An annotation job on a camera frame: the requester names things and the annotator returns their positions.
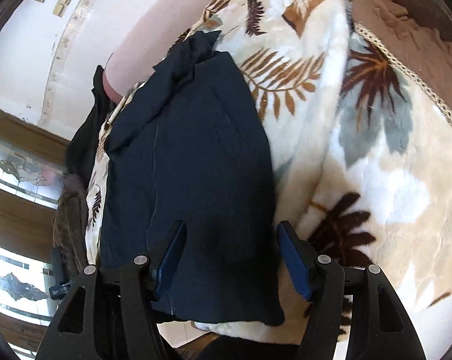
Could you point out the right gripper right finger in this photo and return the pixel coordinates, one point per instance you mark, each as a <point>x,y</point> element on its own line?
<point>360,299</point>

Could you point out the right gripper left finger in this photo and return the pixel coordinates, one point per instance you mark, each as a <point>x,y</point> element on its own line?
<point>108,314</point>

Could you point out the navy blue garment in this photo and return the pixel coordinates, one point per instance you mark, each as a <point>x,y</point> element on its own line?
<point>190,146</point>

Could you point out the brown fuzzy blanket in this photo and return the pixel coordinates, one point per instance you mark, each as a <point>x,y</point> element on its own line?
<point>69,224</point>

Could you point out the wooden glass door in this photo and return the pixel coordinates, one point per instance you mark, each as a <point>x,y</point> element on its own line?
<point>30,185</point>

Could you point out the black garment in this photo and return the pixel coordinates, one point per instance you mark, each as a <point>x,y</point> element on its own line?
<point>81,152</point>

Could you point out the pink cylindrical bolster cushion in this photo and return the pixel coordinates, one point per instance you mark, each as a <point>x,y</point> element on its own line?
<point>148,42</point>

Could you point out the tan ruffled sofa cover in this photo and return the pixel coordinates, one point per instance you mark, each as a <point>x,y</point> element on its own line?
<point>418,34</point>

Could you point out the beige wall switch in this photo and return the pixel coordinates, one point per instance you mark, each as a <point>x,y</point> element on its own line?
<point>60,7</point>

